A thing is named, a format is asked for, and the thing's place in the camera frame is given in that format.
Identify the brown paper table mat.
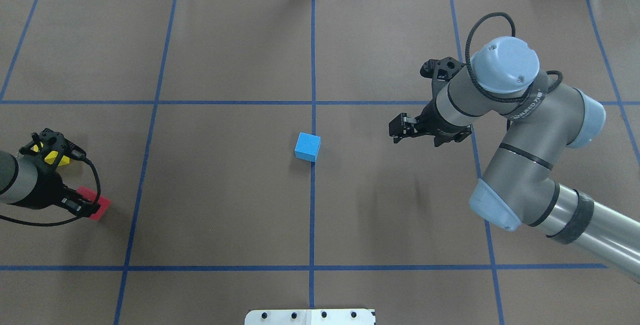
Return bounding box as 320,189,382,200
1,0,639,325

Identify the blue cube block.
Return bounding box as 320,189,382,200
294,132,322,163

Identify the yellow cube block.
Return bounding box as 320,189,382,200
30,143,71,167

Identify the red cube block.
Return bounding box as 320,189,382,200
76,186,111,221

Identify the white camera pole base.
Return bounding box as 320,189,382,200
244,307,377,325

